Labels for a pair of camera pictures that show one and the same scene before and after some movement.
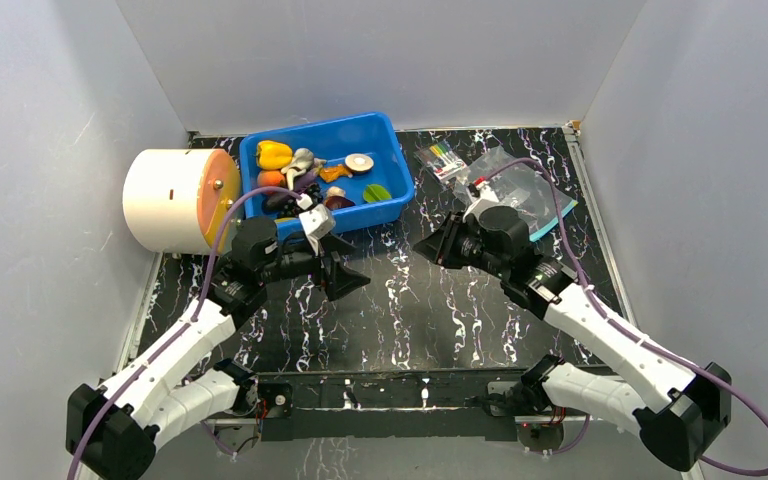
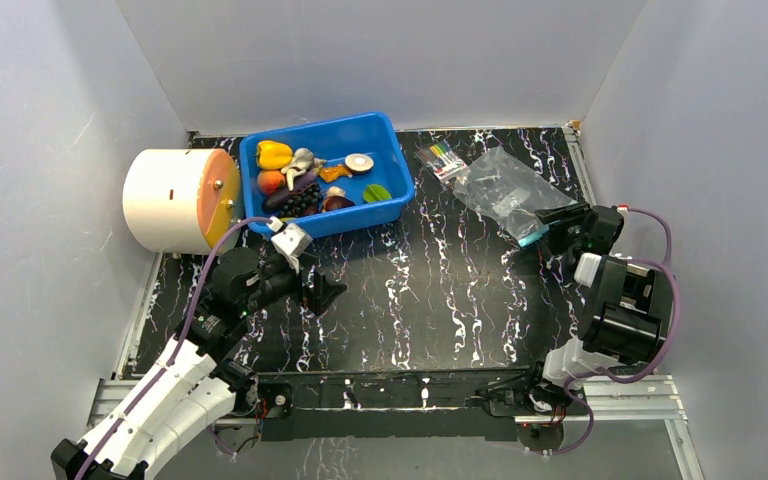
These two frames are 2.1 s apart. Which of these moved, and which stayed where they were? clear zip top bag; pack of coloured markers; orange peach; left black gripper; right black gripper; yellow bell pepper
Moved: left black gripper; right black gripper
Stayed: clear zip top bag; yellow bell pepper; orange peach; pack of coloured markers
